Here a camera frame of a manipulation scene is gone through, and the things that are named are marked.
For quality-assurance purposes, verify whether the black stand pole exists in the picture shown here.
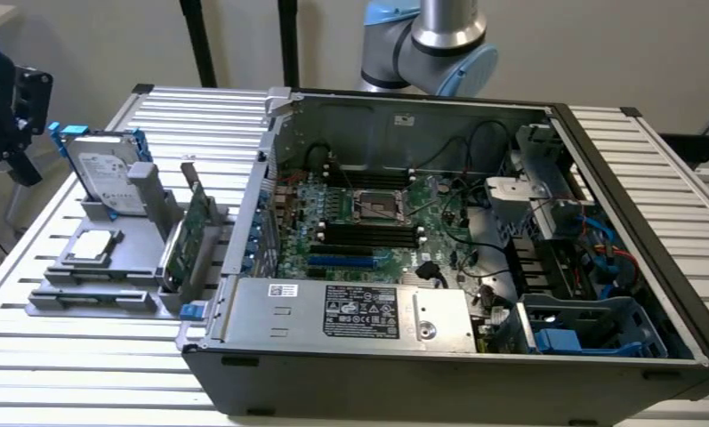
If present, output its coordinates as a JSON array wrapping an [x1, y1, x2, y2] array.
[[278, 0, 303, 89], [178, 0, 219, 89]]

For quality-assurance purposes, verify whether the metal CPU socket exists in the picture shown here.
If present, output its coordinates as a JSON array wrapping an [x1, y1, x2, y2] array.
[[346, 189, 410, 223]]

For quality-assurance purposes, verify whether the silver power supply unit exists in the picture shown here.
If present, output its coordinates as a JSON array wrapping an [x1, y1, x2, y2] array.
[[214, 278, 479, 355]]

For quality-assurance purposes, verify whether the silver CPU chip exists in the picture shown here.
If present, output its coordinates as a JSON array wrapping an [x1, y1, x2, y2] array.
[[68, 230, 124, 261]]

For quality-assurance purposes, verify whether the red disk wire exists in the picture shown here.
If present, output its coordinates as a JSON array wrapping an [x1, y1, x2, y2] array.
[[602, 248, 643, 290]]

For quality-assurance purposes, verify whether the black open PC case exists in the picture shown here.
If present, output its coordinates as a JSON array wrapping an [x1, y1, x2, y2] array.
[[178, 86, 709, 417]]

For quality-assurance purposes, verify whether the black expansion slot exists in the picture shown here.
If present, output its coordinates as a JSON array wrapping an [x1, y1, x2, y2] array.
[[304, 267, 371, 280]]

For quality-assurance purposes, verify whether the black power cable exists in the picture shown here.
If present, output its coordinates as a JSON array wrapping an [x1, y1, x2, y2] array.
[[303, 141, 332, 177], [446, 119, 517, 177]]

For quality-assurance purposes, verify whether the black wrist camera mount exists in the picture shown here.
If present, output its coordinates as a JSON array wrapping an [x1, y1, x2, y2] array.
[[13, 64, 55, 136]]

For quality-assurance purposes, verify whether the metal drive cage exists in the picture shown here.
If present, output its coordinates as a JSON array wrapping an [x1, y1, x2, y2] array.
[[510, 123, 598, 239]]

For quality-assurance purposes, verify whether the green motherboard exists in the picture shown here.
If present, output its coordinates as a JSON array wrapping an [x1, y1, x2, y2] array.
[[267, 171, 486, 288]]

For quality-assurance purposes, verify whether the black bundled cable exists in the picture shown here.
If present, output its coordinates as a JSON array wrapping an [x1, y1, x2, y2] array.
[[414, 261, 450, 289]]

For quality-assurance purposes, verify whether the blue expansion slot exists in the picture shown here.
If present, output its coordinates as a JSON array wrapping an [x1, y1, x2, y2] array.
[[306, 254, 374, 269]]

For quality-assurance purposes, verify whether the black RAM slot bank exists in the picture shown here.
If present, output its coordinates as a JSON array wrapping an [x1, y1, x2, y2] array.
[[323, 169, 415, 190], [316, 222, 424, 246]]

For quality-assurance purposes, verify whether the blue disk wire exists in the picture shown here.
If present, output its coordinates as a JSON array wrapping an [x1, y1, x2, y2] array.
[[573, 212, 619, 303]]

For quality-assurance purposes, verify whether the grey-blue disk bay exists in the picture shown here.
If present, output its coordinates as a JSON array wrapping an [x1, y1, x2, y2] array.
[[514, 292, 671, 359]]

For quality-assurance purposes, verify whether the green RAM stick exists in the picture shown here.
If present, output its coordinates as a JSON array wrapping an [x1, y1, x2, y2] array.
[[43, 289, 147, 305]]

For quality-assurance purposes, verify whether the grey parts rack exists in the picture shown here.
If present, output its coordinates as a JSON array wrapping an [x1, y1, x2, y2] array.
[[25, 161, 231, 320]]

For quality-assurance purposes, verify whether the green graphics card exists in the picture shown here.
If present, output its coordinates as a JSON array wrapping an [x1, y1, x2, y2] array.
[[156, 162, 214, 295]]

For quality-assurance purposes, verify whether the hard disk with blue carrier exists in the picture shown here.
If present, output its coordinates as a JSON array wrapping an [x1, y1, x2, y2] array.
[[48, 122, 155, 222]]

